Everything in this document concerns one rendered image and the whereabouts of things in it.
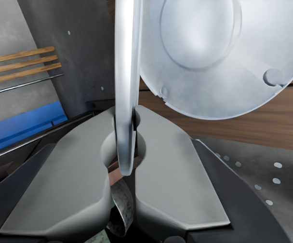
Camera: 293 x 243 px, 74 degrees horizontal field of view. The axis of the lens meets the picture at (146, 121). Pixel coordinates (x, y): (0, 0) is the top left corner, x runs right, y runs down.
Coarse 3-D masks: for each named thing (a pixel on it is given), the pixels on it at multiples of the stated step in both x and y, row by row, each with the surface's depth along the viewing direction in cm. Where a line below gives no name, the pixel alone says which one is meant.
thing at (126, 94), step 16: (128, 0) 8; (128, 16) 8; (128, 32) 8; (128, 48) 8; (128, 64) 9; (128, 80) 9; (128, 96) 9; (128, 112) 10; (128, 128) 11; (128, 144) 11; (128, 160) 13
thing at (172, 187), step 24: (144, 120) 10; (168, 120) 10; (144, 144) 9; (168, 144) 8; (192, 144) 8; (144, 168) 7; (168, 168) 7; (192, 168) 7; (144, 192) 6; (168, 192) 6; (192, 192) 6; (144, 216) 6; (168, 216) 6; (192, 216) 6; (216, 216) 6
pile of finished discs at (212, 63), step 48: (144, 0) 32; (192, 0) 26; (240, 0) 23; (288, 0) 20; (144, 48) 36; (192, 48) 29; (240, 48) 25; (288, 48) 22; (192, 96) 33; (240, 96) 28
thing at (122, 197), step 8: (120, 184) 74; (112, 192) 69; (120, 192) 71; (128, 192) 76; (120, 200) 70; (128, 200) 73; (112, 208) 93; (120, 208) 69; (128, 208) 72; (112, 216) 91; (120, 216) 89; (128, 216) 72; (112, 224) 88; (120, 224) 86; (128, 224) 73; (112, 232) 85; (120, 232) 82
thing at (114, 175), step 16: (96, 112) 123; (48, 128) 118; (64, 128) 108; (16, 144) 102; (32, 144) 92; (0, 160) 82; (16, 160) 76; (112, 160) 52; (0, 176) 75; (112, 176) 50
